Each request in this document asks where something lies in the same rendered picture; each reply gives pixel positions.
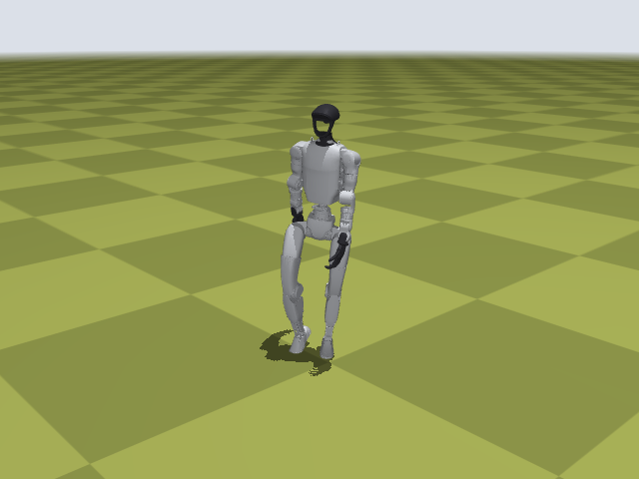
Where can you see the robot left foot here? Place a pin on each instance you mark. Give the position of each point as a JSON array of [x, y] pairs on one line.
[[326, 349]]

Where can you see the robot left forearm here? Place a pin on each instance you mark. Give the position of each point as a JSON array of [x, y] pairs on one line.
[[345, 224]]

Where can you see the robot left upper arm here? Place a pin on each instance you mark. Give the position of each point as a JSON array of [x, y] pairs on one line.
[[351, 161]]

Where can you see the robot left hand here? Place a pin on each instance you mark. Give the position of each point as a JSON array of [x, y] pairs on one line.
[[339, 252]]

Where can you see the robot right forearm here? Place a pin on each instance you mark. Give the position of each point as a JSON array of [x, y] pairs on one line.
[[296, 199]]

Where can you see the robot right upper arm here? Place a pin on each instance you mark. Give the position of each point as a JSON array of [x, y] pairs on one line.
[[295, 180]]

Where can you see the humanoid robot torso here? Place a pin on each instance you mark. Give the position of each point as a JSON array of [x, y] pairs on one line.
[[322, 181]]

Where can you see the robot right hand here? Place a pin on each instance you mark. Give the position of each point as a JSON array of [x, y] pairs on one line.
[[297, 217]]

